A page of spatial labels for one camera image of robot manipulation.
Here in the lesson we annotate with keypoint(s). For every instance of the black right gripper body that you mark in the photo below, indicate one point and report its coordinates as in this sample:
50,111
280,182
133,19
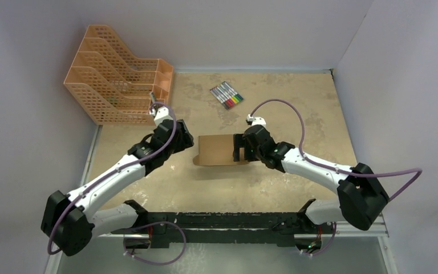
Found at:
242,144

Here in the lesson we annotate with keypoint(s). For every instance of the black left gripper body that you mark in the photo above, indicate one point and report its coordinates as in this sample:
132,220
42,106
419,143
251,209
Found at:
183,142

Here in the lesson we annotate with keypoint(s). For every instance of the brown cardboard box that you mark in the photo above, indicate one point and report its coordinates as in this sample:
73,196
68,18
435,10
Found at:
217,150

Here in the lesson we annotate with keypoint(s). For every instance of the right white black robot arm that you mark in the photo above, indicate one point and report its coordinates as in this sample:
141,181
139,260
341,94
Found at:
360,196

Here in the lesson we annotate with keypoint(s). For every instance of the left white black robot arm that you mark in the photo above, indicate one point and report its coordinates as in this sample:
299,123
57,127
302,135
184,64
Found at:
72,220

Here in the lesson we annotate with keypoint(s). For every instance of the pack of coloured markers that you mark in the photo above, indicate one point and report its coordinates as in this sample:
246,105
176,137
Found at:
227,96

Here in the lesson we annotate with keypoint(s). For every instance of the orange plastic file rack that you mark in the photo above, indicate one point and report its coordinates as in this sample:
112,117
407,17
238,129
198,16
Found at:
114,86

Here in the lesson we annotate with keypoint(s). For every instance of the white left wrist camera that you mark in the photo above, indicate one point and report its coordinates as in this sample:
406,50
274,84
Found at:
160,114

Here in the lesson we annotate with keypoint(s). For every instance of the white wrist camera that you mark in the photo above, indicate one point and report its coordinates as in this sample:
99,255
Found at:
160,114
255,121

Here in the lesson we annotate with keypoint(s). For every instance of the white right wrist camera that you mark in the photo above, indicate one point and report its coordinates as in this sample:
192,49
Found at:
255,121

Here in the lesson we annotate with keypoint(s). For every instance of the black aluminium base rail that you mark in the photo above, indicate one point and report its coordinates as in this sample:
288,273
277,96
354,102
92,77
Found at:
283,229

